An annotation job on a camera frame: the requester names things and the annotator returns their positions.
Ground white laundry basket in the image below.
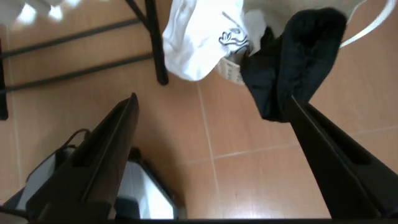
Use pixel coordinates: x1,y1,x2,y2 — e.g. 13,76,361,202
216,0,397,85

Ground white printed t-shirt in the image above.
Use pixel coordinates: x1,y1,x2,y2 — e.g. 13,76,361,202
162,0,268,82

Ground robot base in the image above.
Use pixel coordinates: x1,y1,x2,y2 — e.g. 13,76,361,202
0,129,187,220

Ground black shorts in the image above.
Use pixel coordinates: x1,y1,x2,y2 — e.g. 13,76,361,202
241,7,348,123

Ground beige curtain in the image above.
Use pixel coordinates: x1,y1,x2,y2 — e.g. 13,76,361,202
0,0,63,26

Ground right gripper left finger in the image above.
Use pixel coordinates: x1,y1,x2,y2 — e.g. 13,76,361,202
25,92,141,221

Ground black clothes rack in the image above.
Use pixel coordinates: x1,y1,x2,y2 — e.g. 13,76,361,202
0,0,170,121

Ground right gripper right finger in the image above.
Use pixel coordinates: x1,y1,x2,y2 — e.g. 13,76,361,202
287,96,398,219

